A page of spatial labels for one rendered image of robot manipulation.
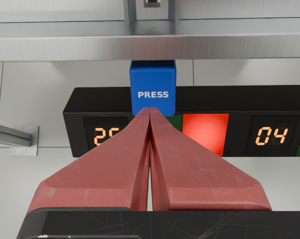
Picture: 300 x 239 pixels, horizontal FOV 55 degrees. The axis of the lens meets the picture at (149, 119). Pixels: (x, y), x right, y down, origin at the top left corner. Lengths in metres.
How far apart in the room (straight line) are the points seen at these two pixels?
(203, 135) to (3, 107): 0.85
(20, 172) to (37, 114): 0.18
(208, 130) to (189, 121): 0.01
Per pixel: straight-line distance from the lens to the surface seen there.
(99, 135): 0.20
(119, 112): 0.19
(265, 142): 0.21
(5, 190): 0.96
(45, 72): 0.97
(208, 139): 0.20
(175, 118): 0.19
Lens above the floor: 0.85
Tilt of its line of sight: 79 degrees down
